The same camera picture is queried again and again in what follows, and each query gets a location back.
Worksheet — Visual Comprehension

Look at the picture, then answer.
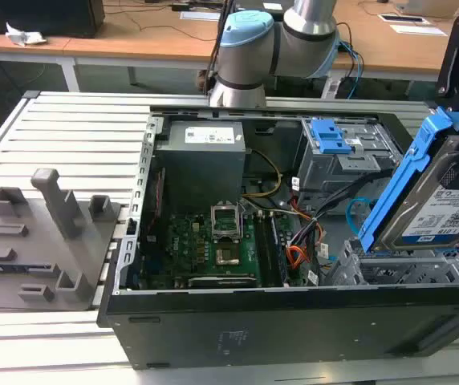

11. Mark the grey metal drive cage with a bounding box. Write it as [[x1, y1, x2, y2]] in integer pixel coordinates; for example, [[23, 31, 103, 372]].
[[295, 118, 405, 217]]

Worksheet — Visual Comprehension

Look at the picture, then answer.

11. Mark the blue disk data wire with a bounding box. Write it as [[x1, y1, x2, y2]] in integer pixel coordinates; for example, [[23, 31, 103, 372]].
[[345, 196, 375, 241]]

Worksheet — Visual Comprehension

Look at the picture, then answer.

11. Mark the grey parts rack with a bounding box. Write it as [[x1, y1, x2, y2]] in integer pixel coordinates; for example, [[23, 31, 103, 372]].
[[0, 168, 123, 312]]

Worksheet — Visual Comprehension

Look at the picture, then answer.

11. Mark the orange wire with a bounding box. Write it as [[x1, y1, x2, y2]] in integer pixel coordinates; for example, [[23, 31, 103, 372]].
[[286, 245, 313, 269]]

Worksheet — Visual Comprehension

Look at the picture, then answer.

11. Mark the blue plastic cage latch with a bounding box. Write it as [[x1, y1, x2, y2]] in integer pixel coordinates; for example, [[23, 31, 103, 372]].
[[310, 117, 353, 156]]

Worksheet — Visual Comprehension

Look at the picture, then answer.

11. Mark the grey metal disk bay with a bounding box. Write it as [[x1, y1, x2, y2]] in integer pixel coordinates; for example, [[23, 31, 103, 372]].
[[325, 237, 459, 286]]

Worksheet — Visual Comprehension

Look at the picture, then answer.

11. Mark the white paper sheet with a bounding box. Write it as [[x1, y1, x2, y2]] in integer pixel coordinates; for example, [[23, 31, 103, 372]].
[[180, 10, 222, 21], [389, 23, 449, 38]]

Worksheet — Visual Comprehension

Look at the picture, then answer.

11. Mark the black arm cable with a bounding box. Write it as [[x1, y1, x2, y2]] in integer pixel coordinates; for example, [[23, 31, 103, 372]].
[[207, 0, 238, 97]]

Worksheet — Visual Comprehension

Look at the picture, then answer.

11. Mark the wooden desk white frame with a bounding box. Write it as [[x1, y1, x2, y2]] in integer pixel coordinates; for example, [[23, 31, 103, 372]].
[[0, 0, 455, 94]]

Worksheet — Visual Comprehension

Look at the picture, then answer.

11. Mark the crumpled white paper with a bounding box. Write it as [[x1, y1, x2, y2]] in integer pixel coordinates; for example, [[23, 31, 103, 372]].
[[5, 22, 48, 47]]

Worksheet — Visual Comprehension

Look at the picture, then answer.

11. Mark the yellow wire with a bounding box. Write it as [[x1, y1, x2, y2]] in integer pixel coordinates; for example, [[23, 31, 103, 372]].
[[240, 148, 283, 198]]

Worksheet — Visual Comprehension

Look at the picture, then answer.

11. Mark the black box on desk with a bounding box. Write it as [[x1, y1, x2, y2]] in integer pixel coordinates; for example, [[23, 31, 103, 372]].
[[0, 0, 106, 39]]

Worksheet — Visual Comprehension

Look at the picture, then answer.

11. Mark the small brown object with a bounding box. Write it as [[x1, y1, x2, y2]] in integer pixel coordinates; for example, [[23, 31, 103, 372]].
[[195, 70, 215, 95]]

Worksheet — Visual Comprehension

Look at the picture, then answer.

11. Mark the black open PC case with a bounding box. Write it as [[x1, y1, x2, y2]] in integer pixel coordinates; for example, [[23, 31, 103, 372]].
[[96, 104, 459, 370]]

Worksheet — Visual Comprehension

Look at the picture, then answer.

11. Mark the CPU socket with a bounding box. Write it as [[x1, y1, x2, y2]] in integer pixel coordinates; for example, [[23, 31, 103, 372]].
[[215, 246, 242, 268]]

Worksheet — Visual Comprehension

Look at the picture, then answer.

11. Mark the metal socket cover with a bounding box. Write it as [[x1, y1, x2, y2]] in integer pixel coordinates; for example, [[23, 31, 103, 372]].
[[211, 202, 242, 242]]

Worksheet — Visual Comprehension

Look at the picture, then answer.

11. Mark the white power strip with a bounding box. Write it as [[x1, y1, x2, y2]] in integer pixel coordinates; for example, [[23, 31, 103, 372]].
[[321, 78, 341, 99]]

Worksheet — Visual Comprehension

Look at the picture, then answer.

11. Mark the black wire bundle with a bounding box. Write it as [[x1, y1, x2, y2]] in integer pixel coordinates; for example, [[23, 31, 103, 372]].
[[305, 170, 395, 225]]

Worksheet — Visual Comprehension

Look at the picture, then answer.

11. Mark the hard disk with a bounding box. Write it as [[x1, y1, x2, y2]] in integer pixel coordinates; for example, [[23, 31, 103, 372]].
[[359, 106, 459, 254]]

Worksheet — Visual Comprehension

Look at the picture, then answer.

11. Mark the green motherboard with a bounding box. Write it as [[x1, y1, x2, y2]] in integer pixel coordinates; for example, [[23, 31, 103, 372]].
[[139, 210, 323, 290]]

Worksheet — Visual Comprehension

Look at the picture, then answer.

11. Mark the grey power supply unit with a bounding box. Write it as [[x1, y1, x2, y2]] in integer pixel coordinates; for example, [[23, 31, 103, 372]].
[[152, 120, 247, 213]]

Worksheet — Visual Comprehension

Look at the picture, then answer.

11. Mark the blue cable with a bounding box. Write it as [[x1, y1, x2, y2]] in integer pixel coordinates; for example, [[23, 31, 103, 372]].
[[339, 39, 365, 99]]

